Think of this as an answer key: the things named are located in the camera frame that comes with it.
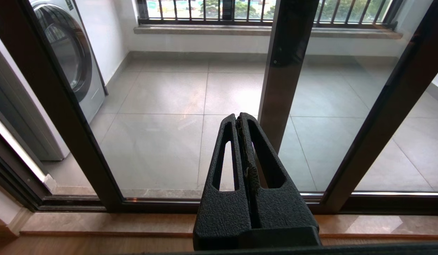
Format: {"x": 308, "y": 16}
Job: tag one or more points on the dark window frame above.
{"x": 227, "y": 9}

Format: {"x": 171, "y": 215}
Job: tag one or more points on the black metal balcony railing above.
{"x": 205, "y": 22}

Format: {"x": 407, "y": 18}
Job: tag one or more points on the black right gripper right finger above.
{"x": 282, "y": 212}

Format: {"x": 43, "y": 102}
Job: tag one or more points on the white front-load washing machine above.
{"x": 70, "y": 53}

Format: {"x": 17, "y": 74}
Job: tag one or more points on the dark outer door frame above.
{"x": 21, "y": 187}

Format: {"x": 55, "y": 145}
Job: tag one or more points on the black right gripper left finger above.
{"x": 226, "y": 212}

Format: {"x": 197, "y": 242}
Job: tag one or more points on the dark framed sliding glass door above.
{"x": 63, "y": 106}

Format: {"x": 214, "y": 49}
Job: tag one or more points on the grey stone window sill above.
{"x": 205, "y": 30}

